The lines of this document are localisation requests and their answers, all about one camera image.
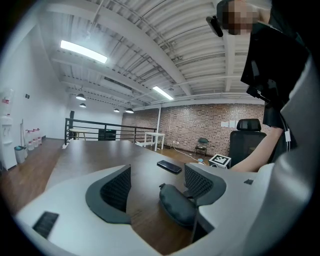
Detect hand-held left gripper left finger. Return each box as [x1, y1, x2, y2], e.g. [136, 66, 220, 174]
[16, 163, 151, 256]

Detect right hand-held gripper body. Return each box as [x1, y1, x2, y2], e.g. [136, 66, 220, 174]
[208, 154, 232, 170]

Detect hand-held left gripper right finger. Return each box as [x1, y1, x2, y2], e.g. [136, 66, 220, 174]
[183, 162, 273, 247]

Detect dark grey pouch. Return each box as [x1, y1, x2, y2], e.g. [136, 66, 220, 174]
[159, 183, 199, 228]

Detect person's right forearm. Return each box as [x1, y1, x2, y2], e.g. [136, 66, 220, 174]
[229, 124, 281, 173]

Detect green chair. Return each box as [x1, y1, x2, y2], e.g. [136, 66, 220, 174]
[194, 137, 211, 157]

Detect black office chair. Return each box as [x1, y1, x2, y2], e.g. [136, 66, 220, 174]
[228, 118, 268, 168]

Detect black phone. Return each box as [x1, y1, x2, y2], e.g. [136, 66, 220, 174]
[156, 159, 183, 175]

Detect black cabinet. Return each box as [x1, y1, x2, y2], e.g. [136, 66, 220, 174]
[98, 129, 117, 141]

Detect small white table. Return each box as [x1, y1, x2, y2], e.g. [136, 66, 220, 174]
[144, 131, 166, 152]

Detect small round wooden table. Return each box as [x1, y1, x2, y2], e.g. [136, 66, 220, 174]
[69, 128, 91, 141]

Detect black metal railing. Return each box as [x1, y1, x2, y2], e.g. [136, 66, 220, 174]
[64, 117, 158, 146]

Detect long ceiling light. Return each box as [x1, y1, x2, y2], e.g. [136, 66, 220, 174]
[59, 39, 108, 64]
[152, 86, 175, 101]

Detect grey trash bin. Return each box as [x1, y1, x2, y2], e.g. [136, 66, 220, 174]
[14, 145, 27, 165]

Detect thin mop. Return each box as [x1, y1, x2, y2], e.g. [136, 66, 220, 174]
[19, 118, 26, 148]

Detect person in dark apron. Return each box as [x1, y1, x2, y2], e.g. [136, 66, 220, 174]
[239, 21, 313, 163]

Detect white water dispenser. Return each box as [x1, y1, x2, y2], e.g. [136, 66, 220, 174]
[0, 114, 18, 171]

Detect clear water jug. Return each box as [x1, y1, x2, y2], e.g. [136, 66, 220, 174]
[0, 88, 15, 118]

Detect person's head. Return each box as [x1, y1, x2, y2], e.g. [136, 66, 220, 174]
[222, 0, 272, 36]

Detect white floor cable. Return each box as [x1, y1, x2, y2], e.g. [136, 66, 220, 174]
[174, 147, 208, 166]

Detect small white cable adapter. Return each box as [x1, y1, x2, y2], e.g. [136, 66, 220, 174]
[284, 128, 292, 151]

